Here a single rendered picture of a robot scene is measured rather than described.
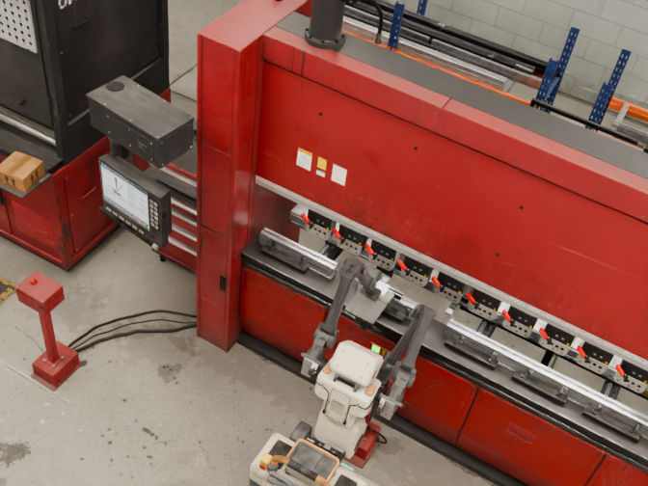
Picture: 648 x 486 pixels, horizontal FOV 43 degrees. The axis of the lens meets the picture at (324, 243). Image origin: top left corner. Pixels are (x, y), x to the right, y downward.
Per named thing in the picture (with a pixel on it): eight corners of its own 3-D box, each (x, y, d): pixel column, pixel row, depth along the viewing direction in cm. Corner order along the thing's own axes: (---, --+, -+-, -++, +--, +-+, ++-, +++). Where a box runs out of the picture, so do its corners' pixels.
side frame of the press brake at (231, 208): (196, 336, 554) (196, 32, 392) (265, 261, 609) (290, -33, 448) (227, 353, 547) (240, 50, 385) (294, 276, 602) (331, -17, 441)
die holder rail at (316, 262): (258, 244, 498) (259, 232, 492) (264, 238, 502) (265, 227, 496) (331, 280, 484) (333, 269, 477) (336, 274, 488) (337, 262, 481)
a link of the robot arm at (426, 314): (424, 296, 409) (443, 306, 410) (415, 304, 421) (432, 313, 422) (392, 377, 390) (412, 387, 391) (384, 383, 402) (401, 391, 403)
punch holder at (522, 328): (501, 326, 433) (509, 306, 421) (507, 315, 439) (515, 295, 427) (527, 339, 429) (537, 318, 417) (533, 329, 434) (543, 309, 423)
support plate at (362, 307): (343, 310, 453) (343, 309, 453) (365, 281, 471) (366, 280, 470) (372, 325, 448) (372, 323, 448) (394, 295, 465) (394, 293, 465)
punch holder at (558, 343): (537, 343, 427) (547, 323, 416) (542, 333, 433) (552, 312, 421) (564, 357, 423) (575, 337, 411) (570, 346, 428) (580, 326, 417)
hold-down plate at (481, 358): (444, 345, 459) (445, 341, 456) (447, 338, 462) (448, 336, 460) (494, 370, 450) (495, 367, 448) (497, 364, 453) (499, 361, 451)
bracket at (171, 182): (123, 196, 476) (123, 187, 471) (150, 174, 492) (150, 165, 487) (180, 225, 465) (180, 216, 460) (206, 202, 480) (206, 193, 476)
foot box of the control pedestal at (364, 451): (333, 453, 503) (335, 443, 495) (352, 423, 519) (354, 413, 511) (362, 469, 497) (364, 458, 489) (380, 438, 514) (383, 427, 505)
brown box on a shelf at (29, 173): (-17, 179, 496) (-21, 163, 487) (14, 157, 513) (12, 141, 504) (21, 199, 488) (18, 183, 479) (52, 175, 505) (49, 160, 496)
